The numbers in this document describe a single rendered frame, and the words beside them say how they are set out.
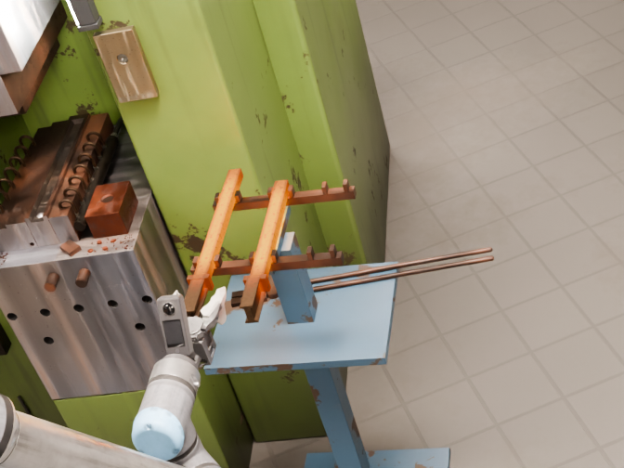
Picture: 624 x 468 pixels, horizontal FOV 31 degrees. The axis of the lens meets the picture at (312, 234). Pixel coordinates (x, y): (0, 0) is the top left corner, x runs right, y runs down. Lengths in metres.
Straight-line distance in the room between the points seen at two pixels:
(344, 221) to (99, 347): 0.85
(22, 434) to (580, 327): 2.04
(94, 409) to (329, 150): 0.93
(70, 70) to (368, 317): 1.04
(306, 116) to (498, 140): 1.26
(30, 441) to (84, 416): 1.29
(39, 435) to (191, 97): 1.03
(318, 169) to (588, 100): 1.45
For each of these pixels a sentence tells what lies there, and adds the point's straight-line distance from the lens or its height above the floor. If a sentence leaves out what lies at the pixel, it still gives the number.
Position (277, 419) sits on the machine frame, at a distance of 3.16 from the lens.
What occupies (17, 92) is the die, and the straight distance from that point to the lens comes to 2.45.
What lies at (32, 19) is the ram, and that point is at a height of 1.41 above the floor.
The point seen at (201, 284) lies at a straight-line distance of 2.19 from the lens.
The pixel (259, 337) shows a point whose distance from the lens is 2.44.
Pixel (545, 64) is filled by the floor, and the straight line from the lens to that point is 4.50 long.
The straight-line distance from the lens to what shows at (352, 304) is 2.45.
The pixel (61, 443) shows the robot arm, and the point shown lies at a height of 1.21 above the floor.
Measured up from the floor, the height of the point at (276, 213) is 1.01.
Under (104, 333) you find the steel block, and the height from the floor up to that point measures 0.67.
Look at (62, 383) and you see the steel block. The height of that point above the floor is 0.53.
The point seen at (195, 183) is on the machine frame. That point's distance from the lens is 2.62.
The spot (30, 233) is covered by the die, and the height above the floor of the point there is 0.96.
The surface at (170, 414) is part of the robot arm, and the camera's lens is 1.96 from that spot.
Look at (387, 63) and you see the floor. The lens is 4.72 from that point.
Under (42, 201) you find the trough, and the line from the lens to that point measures 2.67.
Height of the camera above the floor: 2.35
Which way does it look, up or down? 37 degrees down
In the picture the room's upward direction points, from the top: 17 degrees counter-clockwise
